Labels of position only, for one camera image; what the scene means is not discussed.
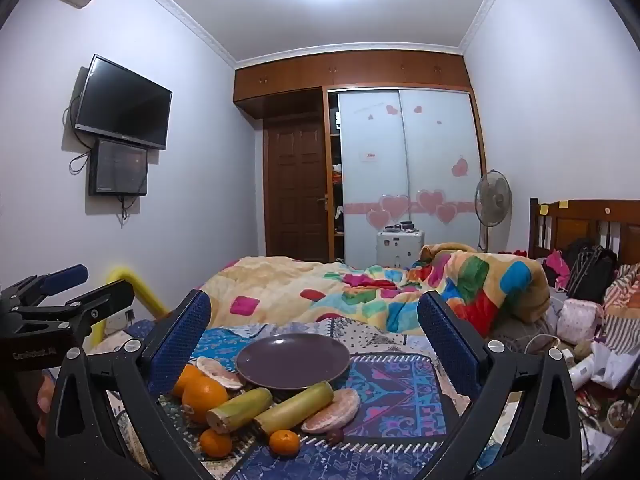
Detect pink patterned pouch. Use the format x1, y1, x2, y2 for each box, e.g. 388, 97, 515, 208
556, 299, 603, 345

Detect wooden wardrobe with sliding doors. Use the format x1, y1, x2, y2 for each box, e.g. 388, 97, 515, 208
233, 50, 488, 267

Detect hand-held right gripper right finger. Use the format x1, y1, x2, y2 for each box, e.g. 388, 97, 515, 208
417, 290, 593, 480

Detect grey brown cloth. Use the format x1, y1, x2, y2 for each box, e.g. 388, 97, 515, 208
492, 316, 557, 357

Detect colourful checked blanket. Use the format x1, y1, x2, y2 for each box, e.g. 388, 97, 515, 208
200, 244, 551, 337

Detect person's left hand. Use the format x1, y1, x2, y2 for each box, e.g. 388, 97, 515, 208
36, 375, 58, 440

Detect small black wall monitor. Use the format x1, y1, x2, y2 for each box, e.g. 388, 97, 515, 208
89, 139, 149, 197

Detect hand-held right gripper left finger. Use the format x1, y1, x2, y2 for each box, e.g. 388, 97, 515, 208
44, 289, 221, 480

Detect pink heart stickers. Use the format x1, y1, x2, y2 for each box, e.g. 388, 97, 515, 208
345, 102, 477, 228

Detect standing fan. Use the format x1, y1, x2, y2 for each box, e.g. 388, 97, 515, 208
474, 169, 513, 253

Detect pink garment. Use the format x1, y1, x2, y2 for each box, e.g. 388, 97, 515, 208
545, 250, 571, 277

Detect striped cloth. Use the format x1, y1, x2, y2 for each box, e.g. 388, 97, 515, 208
602, 262, 640, 361

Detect peeled pomelo segment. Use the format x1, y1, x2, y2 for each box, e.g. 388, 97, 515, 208
195, 356, 246, 391
300, 387, 362, 434

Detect small mandarin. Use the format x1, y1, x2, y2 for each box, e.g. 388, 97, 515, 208
199, 427, 234, 459
269, 429, 302, 458

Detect white paper bag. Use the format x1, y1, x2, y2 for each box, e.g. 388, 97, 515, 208
590, 340, 640, 388

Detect wooden headboard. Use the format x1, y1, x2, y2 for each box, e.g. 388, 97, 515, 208
529, 198, 640, 266

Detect blue patterned quilt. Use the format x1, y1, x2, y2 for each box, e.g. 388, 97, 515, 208
45, 317, 506, 480

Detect sugarcane piece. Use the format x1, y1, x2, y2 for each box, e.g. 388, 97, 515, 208
206, 386, 274, 435
253, 381, 335, 436

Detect purple plate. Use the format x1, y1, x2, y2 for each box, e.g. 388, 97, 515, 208
235, 332, 352, 392

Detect wall-mounted black television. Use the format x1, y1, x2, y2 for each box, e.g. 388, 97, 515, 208
74, 54, 173, 151

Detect black bag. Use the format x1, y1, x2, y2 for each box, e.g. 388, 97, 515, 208
565, 240, 618, 303

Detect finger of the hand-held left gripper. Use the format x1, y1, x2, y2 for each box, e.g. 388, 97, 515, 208
15, 280, 136, 335
0, 263, 90, 312

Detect brown wooden door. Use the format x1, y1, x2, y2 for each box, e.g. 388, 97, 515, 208
265, 121, 328, 263

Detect yellow padded rail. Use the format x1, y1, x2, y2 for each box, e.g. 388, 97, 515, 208
90, 264, 171, 351

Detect orange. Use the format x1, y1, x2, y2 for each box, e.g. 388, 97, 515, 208
172, 364, 206, 401
181, 375, 230, 425

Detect white small appliance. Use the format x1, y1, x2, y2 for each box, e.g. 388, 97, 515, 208
376, 230, 426, 268

